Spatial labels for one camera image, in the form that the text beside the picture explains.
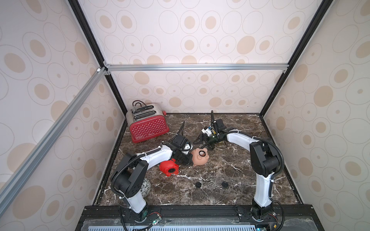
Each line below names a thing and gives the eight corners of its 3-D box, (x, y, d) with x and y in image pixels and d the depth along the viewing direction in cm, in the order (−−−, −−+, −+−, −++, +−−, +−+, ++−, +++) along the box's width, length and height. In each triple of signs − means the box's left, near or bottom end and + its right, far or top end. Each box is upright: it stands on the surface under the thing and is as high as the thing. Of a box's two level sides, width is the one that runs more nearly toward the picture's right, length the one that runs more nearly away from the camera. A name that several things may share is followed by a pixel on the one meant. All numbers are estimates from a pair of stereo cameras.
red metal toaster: (131, 142, 105) (121, 124, 89) (138, 119, 119) (130, 100, 103) (167, 142, 105) (163, 124, 89) (169, 119, 119) (167, 100, 103)
